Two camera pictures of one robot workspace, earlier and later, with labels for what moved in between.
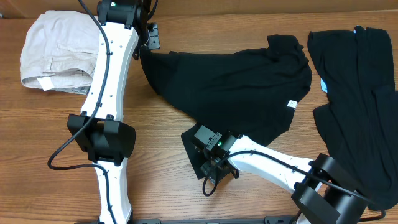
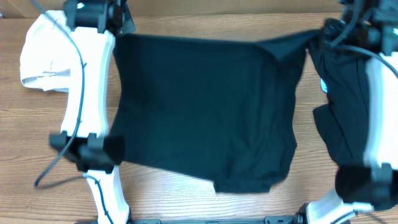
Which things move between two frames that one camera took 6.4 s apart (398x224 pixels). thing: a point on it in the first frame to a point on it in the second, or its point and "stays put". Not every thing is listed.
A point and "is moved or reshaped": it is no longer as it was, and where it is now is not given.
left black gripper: x=152 y=36 to x=125 y=22
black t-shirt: x=252 y=93 is moved or reshaped
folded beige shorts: x=60 y=51 stays put
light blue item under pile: x=323 y=86 stays put
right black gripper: x=216 y=173 to x=328 y=30
